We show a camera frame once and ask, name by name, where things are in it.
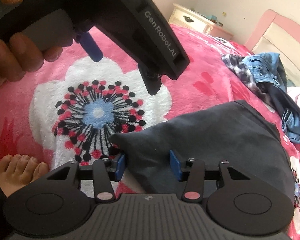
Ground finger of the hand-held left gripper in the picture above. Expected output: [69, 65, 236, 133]
[137, 64, 163, 96]
[76, 31, 103, 62]

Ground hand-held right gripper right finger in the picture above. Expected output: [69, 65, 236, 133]
[169, 150, 250, 202]

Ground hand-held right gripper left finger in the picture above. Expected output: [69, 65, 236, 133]
[47, 154, 127, 203]

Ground dark navy garment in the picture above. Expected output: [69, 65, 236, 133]
[110, 99, 297, 196]

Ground dark blue pants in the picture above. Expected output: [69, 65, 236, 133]
[264, 82, 300, 145]

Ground person's left hand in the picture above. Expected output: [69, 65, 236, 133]
[0, 0, 63, 82]

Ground cream nightstand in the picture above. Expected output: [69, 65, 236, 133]
[169, 3, 235, 41]

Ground pink floral fleece blanket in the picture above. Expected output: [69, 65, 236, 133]
[0, 23, 300, 221]

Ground navy white plaid shirt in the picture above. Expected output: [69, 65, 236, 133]
[221, 53, 268, 98]

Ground person's bare foot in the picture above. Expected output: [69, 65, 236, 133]
[0, 154, 50, 198]

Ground blue denim jeans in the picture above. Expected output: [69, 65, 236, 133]
[242, 52, 288, 91]

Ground pink framed headboard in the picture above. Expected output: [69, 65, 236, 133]
[247, 9, 300, 88]

